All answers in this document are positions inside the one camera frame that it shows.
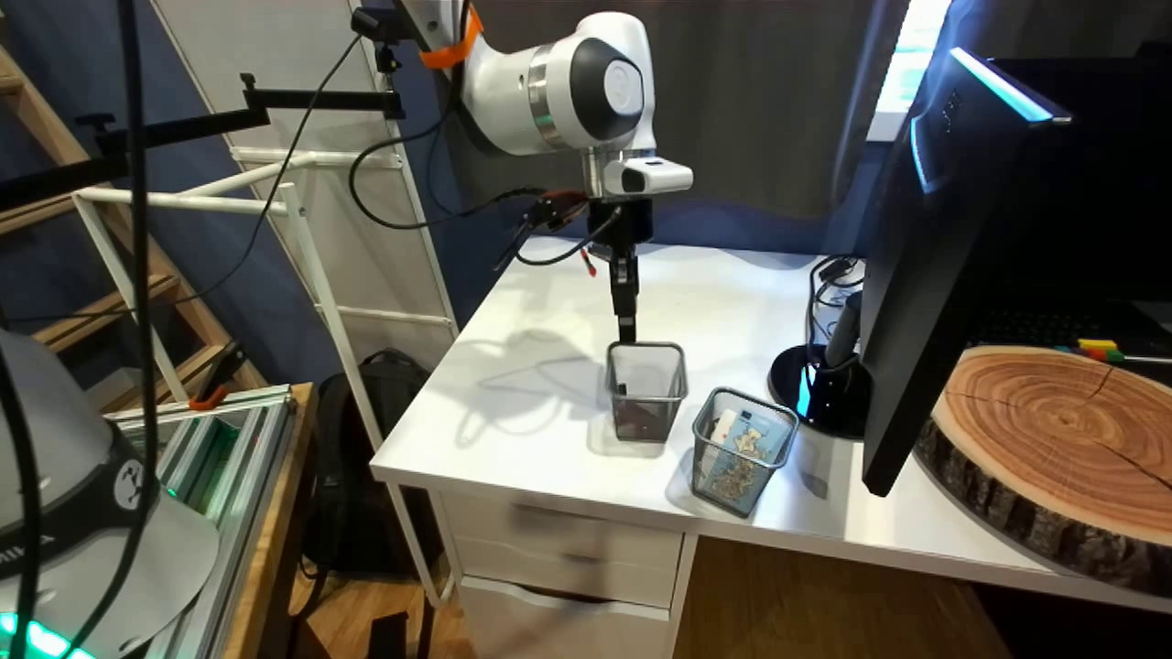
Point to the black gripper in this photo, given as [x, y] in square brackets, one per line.
[624, 234]

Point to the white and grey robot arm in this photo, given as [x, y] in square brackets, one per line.
[561, 77]

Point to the clear container with cards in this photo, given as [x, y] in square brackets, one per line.
[736, 460]

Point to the dark mug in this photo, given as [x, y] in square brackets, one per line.
[828, 409]

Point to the grey curtain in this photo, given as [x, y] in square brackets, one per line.
[756, 113]

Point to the white desk drawer unit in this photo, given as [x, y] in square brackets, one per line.
[552, 551]

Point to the black backpack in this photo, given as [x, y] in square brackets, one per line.
[353, 479]

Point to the black computer monitor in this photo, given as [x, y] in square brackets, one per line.
[965, 270]

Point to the wooden side table with books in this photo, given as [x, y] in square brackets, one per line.
[223, 464]

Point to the wooden tree slice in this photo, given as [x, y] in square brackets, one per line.
[1065, 426]

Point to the small multicoloured block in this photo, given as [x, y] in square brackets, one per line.
[1097, 349]

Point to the wooden ladder shelf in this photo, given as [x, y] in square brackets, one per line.
[74, 316]

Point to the black camera boom bar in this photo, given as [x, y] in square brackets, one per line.
[318, 102]

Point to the white metal shelf frame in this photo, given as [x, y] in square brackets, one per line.
[185, 194]

